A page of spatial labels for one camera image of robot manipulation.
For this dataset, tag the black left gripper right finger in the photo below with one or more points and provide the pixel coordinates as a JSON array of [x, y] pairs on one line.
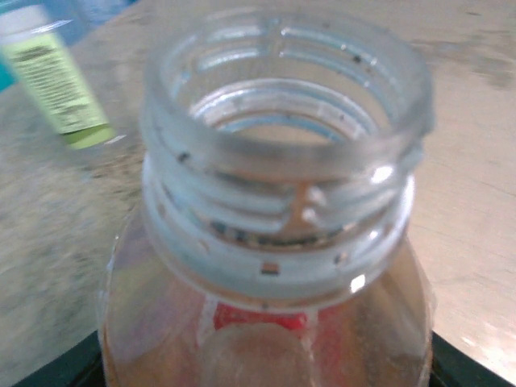
[[471, 367]]

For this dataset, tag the clear bottle green label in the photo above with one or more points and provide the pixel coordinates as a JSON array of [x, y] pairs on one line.
[[56, 88]]

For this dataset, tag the clear bottle orange red label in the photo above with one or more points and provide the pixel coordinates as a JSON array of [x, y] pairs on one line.
[[262, 250]]

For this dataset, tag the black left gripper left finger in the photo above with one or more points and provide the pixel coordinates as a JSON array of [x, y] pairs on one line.
[[60, 367]]

